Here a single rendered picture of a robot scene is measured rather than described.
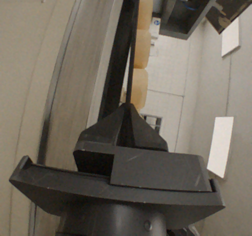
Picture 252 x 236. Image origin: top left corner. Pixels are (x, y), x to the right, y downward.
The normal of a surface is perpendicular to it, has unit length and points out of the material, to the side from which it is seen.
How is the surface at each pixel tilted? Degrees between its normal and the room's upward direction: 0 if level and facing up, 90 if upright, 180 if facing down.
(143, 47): 88
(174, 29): 90
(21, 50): 90
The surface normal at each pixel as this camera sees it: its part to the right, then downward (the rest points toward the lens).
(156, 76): 0.00, -0.05
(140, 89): -0.03, 0.18
